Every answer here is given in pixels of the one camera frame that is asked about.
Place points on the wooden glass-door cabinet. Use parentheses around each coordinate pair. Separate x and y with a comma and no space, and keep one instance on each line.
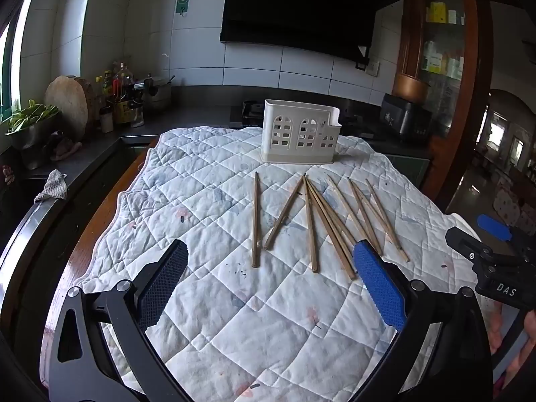
(477,92)

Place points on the person's right hand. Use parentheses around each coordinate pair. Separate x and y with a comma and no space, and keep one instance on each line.
(531,335)

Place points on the brown rag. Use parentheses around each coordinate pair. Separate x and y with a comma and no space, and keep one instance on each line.
(67,147)

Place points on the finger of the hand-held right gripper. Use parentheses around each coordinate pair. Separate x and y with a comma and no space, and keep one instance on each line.
(465,240)
(494,226)

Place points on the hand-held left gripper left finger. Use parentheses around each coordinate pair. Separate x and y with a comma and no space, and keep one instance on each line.
(165,280)

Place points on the grey dish cloth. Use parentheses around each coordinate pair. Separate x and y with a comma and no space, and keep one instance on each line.
(52,186)

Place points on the small white jar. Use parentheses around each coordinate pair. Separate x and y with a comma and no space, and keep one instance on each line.
(106,120)

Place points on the green cabinet door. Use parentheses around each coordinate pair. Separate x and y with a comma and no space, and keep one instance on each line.
(410,168)

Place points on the white wall outlet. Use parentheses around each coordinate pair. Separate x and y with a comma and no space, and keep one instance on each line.
(372,68)

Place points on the yellow label oil bottle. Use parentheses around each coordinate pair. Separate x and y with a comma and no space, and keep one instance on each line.
(121,111)

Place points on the black rice cooker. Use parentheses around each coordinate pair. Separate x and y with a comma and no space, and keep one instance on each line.
(404,117)

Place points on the round wooden chopping board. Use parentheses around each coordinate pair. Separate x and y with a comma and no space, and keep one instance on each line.
(69,104)

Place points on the row of wooden chopsticks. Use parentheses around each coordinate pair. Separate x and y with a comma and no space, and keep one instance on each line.
(312,226)

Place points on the steel bowl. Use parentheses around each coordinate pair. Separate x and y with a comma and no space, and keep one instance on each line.
(27,136)

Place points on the black range hood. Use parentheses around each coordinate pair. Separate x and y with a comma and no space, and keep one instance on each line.
(301,4)

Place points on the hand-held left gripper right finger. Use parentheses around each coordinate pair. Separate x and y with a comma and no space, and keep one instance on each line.
(379,284)

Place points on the white plastic utensil holder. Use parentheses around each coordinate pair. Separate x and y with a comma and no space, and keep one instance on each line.
(297,132)

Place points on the window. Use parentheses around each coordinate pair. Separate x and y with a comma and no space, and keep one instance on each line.
(16,50)

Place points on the wall hook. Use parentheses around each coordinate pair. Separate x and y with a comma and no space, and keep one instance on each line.
(182,4)

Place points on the green leafy vegetables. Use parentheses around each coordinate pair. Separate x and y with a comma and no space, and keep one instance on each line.
(31,115)

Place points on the white quilted mat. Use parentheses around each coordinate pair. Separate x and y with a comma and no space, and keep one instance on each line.
(209,217)

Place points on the small glass jar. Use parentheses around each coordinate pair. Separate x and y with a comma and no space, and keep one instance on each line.
(137,117)

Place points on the copper inner pot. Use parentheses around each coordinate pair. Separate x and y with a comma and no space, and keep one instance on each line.
(410,86)

